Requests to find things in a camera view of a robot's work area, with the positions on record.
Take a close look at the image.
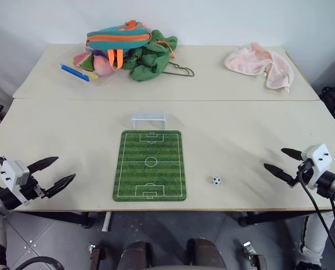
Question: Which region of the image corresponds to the black hose loop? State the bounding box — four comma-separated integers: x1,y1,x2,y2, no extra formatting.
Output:
11,255,65,270

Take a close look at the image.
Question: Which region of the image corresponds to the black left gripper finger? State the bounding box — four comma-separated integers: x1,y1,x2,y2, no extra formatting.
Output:
41,173,77,199
26,156,60,173

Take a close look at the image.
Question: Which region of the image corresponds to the teal orange backpack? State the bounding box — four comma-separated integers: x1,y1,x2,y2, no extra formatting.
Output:
85,20,153,71

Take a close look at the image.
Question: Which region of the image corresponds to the green crumpled cloth bag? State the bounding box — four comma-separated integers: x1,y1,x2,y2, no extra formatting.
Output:
123,29,195,83

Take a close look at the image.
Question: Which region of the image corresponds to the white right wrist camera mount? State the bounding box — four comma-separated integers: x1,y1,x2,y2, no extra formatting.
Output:
301,143,333,190

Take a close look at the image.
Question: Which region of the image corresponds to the blue plastic strip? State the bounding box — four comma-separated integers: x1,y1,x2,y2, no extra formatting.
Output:
60,62,92,83

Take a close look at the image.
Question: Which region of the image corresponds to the white table leg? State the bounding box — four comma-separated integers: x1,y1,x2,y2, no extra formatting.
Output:
101,211,113,232

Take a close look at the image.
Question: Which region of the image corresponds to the small white goal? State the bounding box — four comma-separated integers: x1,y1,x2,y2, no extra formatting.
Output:
131,111,167,131

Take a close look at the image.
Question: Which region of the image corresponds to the black table crossbar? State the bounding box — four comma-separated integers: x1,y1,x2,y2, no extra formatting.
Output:
238,210,335,227
22,210,92,229

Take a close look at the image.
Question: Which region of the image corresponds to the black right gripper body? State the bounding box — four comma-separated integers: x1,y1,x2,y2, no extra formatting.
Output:
287,158,315,187

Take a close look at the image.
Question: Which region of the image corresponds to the dark rounded shape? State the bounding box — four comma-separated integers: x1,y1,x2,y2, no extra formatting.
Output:
117,240,152,270
187,237,227,270

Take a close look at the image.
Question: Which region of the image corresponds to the pink fluffy towel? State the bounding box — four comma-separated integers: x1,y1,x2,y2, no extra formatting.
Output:
224,42,295,95

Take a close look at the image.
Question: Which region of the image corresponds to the clear plastic sleeve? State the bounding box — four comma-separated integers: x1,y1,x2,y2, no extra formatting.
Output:
71,67,115,87

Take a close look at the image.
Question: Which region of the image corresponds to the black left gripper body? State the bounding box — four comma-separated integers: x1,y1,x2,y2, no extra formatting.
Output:
18,172,46,202

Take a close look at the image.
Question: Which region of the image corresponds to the watermelon slice toy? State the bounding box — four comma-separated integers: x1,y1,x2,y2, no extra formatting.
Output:
72,51,96,70

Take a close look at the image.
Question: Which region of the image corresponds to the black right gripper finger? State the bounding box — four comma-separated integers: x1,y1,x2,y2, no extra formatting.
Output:
281,147,304,162
263,163,294,185

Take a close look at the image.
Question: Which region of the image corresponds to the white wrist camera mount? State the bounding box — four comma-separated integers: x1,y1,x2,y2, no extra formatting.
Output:
301,143,333,190
0,159,30,204

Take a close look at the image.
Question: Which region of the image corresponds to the black bag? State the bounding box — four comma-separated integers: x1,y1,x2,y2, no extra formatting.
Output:
319,85,335,114

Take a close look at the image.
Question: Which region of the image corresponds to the metal caster bracket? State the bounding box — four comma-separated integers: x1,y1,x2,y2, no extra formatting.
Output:
87,242,109,270
241,240,267,270

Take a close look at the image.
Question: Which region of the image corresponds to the green soccer field mat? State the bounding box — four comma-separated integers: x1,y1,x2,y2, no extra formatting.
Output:
112,130,188,203

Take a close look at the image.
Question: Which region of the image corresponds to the pink plush toy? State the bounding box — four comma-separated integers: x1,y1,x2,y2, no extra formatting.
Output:
93,54,115,77

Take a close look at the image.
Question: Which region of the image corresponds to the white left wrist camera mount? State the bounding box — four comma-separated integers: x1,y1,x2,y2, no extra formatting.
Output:
0,159,30,204

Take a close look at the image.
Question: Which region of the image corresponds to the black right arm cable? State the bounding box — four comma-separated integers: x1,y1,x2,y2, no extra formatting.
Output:
296,168,335,266

